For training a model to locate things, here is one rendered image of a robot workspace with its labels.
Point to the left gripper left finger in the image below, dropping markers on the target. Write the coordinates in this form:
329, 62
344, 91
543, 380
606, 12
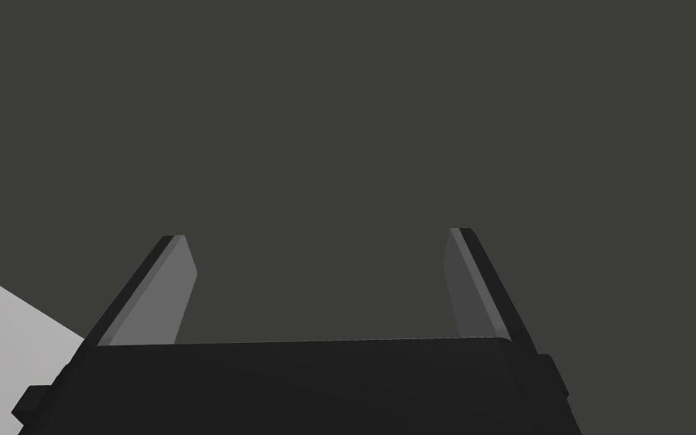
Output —
153, 297

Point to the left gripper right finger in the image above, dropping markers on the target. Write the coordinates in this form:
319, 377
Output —
475, 290

